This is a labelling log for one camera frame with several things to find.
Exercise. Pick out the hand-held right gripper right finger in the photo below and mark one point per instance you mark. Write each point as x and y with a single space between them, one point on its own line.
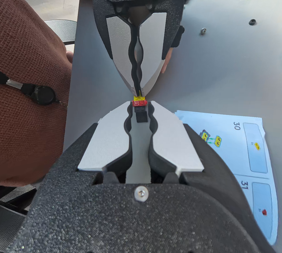
176 145

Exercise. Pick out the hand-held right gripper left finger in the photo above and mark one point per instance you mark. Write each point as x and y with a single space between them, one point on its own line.
105 145

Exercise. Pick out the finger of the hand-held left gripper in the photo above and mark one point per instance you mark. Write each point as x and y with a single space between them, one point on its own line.
154 43
120 48

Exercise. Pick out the red yellow black brick assembly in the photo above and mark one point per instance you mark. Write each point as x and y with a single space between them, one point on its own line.
138 103

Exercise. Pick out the grey desk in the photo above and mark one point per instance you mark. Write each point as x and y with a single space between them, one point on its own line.
220 70

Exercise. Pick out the person's left hand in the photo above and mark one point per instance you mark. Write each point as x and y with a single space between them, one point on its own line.
167 60

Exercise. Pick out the grey round stud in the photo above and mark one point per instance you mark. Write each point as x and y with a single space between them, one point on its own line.
203 31

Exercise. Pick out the open blue instruction booklet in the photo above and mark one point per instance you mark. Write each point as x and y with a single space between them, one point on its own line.
231 147

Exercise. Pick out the grey mesh office chair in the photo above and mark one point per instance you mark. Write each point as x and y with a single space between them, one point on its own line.
63 29

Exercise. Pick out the person in brown sweater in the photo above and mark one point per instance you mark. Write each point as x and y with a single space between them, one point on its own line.
28 48

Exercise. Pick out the black round stud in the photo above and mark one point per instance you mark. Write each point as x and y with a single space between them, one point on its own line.
252 22

